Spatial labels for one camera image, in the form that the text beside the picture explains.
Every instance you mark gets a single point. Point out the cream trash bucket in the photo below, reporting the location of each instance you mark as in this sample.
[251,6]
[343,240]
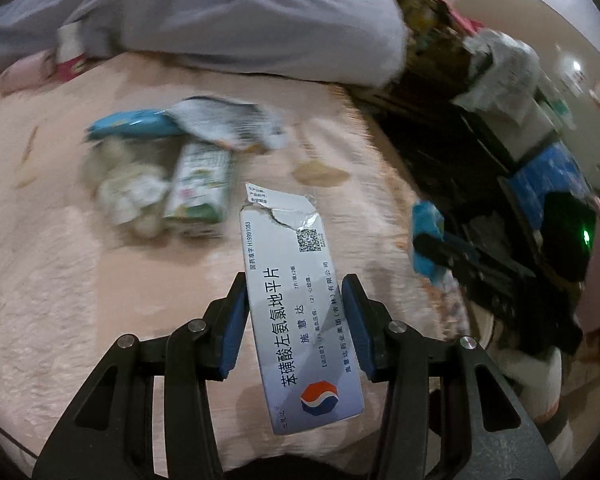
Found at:
[538,381]

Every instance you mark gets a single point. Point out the green white milk carton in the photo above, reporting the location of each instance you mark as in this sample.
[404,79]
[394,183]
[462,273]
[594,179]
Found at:
[199,197]

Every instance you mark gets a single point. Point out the blue tissue package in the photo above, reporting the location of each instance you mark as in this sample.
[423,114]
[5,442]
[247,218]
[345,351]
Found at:
[552,170]

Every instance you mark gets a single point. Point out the grey blue duvet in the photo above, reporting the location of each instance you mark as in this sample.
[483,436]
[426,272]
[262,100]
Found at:
[360,42]

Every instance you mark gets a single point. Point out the pink cylindrical case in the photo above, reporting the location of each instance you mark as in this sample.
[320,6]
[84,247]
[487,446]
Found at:
[30,72]

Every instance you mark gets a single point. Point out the teal blue snack packet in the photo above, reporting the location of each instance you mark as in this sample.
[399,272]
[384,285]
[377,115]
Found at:
[134,124]

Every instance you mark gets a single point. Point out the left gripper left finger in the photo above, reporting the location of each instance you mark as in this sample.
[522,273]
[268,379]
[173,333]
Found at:
[106,431]

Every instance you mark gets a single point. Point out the small pink white bottle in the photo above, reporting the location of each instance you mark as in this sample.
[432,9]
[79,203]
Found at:
[70,52]

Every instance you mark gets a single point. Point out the torn white snack bag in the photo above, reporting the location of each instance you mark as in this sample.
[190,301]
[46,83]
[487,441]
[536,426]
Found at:
[234,126]

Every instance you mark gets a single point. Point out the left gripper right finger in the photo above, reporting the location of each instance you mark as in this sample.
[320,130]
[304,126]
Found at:
[449,412]

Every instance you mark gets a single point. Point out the blue white medicine box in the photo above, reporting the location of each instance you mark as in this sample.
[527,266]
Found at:
[304,347]

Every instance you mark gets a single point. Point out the blue Milk Sachima packet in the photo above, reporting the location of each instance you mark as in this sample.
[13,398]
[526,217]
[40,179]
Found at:
[427,229]

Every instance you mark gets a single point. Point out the pink quilted bedspread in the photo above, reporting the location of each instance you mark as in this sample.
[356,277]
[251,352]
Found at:
[71,283]

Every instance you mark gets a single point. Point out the white plush bear toy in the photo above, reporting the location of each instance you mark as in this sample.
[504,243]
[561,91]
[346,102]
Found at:
[130,180]

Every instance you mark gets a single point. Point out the white plastic bag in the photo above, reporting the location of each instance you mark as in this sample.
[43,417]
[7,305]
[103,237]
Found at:
[505,78]

